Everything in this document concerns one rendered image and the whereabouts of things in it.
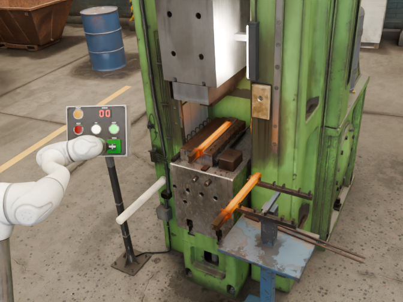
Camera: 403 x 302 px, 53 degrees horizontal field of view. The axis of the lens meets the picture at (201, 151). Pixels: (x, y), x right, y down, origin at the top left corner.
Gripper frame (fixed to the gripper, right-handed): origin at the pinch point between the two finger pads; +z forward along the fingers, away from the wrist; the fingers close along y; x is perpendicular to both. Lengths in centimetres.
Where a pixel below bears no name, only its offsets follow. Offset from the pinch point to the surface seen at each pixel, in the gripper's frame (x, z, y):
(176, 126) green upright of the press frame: 10.9, 19.4, 31.4
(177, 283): -90, 49, 26
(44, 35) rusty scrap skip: 214, 518, -301
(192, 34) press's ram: 49, -30, 48
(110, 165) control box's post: -11.2, 22.9, -8.7
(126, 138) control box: 4.2, 4.5, 6.9
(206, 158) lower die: -7, 1, 50
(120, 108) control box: 20.5, 4.2, 3.6
